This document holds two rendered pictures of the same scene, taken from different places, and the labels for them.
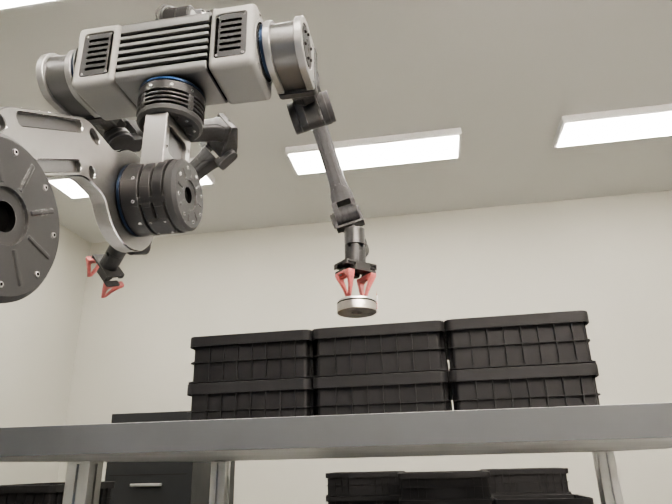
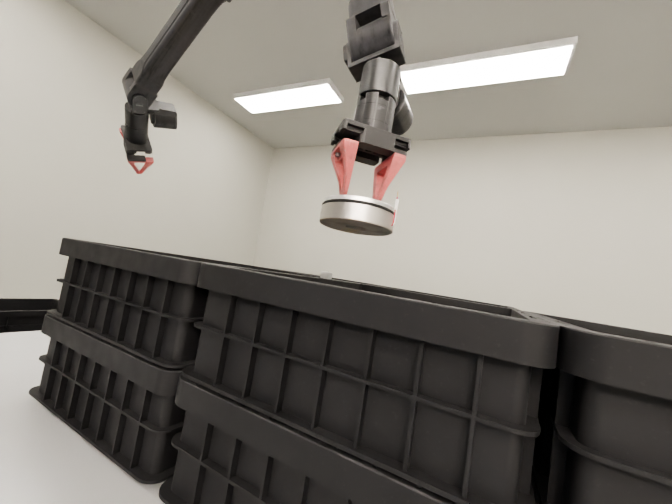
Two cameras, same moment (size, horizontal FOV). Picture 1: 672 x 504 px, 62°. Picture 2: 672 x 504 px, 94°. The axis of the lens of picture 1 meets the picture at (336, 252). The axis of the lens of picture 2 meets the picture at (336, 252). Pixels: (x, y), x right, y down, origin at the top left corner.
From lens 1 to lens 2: 1.06 m
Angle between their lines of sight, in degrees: 24
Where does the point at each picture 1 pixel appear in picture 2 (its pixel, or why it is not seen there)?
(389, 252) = (477, 166)
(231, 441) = not seen: outside the picture
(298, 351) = (173, 303)
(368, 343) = (300, 330)
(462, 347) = (639, 472)
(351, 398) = (230, 465)
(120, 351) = (285, 219)
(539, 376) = not seen: outside the picture
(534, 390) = not seen: outside the picture
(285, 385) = (133, 372)
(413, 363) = (408, 448)
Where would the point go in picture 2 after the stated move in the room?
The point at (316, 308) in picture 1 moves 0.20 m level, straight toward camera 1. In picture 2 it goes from (411, 205) to (411, 200)
